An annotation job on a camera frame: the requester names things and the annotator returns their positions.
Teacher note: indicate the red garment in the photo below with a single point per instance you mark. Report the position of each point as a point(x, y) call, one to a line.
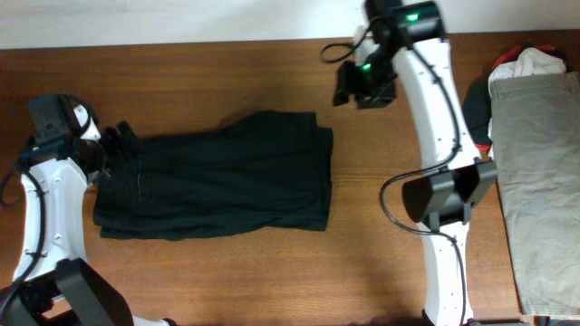
point(512, 53)

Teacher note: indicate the black garment in pile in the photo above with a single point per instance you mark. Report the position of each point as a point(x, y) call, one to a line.
point(476, 110)

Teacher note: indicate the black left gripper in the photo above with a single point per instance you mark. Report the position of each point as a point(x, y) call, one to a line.
point(120, 138)

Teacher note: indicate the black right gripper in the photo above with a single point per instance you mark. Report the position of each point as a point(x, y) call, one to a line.
point(352, 80)

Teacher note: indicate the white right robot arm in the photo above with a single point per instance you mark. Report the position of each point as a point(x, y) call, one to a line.
point(409, 44)

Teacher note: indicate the black trousers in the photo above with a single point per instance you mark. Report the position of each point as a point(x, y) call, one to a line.
point(269, 169)

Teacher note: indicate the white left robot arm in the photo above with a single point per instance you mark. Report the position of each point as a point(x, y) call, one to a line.
point(53, 283)

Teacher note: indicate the grey folded trousers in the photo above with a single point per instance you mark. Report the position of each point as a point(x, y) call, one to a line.
point(540, 204)

